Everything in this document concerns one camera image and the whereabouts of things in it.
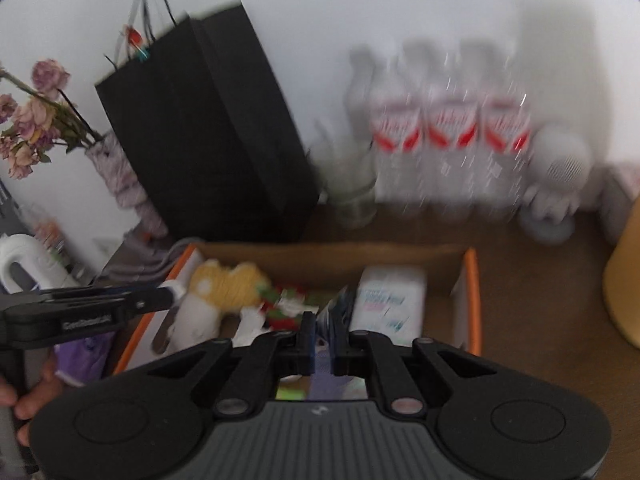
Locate white plastic jug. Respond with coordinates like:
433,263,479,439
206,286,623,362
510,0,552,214
0,234,71,295

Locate red label water bottle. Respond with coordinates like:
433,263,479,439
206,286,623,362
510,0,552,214
477,47,532,218
370,42,428,216
424,40,482,218

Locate purple tissue pack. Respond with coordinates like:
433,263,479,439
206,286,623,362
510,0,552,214
54,332,117,388

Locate clear glass cup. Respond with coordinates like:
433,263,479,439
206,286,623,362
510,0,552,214
312,120,379,231

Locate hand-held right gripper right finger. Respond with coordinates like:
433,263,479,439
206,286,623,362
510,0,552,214
330,312,498,417

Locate black paper bag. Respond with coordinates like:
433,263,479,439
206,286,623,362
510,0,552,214
95,0,321,243

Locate purple cloth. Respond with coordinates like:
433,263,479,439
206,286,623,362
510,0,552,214
310,287,372,401

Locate unlabelled clear water bottle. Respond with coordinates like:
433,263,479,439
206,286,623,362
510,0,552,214
347,47,386,201

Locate white wipes packet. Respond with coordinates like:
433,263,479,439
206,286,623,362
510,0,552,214
349,265,429,347

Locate beige thermos jug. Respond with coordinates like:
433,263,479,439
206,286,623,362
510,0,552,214
602,210,640,351

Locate person's left hand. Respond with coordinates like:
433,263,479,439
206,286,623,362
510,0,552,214
0,360,66,445

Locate small white fan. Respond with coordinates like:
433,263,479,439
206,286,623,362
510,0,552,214
517,125,594,246

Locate red cardboard box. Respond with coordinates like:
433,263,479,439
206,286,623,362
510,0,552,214
112,242,483,401

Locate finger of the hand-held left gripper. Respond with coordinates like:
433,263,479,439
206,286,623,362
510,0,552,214
117,284,176,317

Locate dried pink flowers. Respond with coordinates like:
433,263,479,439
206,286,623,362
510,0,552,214
0,59,103,181

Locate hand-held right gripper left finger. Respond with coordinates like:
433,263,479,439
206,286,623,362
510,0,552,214
147,311,318,418

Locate mottled purple vase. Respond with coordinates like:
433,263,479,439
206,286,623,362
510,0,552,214
85,130,168,238

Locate yellow and white plush toy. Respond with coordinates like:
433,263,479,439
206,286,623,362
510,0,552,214
172,259,271,353

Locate green tissue packet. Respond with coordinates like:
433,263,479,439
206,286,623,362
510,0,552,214
276,381,307,401

